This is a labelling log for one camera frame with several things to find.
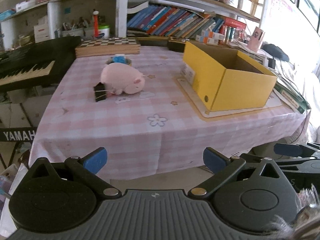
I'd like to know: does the pink plush pig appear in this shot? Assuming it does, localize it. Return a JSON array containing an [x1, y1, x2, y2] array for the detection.
[[100, 63, 145, 95]]

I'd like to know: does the blue item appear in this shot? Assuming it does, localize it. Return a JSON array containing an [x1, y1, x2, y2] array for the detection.
[[112, 56, 126, 64]]

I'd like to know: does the green thick book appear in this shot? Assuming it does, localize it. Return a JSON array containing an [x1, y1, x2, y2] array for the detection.
[[273, 81, 311, 114]]

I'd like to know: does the black binder clip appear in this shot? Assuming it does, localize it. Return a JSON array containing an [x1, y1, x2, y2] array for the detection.
[[93, 83, 112, 102]]

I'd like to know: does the pink checkered tablecloth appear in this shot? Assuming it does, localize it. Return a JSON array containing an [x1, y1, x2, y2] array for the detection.
[[29, 46, 305, 180]]

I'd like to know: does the yellow cardboard box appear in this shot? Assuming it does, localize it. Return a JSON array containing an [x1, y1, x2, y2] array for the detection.
[[182, 42, 277, 112]]

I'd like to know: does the black power adapter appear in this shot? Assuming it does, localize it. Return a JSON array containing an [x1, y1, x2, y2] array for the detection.
[[268, 58, 276, 69]]

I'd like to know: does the black Yamaha keyboard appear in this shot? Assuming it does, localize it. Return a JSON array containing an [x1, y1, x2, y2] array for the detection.
[[1, 36, 81, 92]]

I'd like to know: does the wooden chess board box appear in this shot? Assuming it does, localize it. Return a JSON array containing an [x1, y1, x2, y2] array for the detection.
[[75, 37, 140, 57]]

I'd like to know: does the white green lid jar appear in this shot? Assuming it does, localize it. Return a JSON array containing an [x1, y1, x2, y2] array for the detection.
[[98, 25, 110, 39]]

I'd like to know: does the red orange tall bottle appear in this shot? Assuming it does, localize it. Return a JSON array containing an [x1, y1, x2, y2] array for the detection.
[[93, 9, 99, 38]]

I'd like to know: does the row of leaning books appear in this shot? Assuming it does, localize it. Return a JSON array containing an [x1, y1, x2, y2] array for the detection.
[[127, 4, 225, 39]]

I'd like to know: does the white bookshelf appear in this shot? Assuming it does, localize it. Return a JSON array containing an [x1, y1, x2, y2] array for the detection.
[[1, 0, 261, 51]]

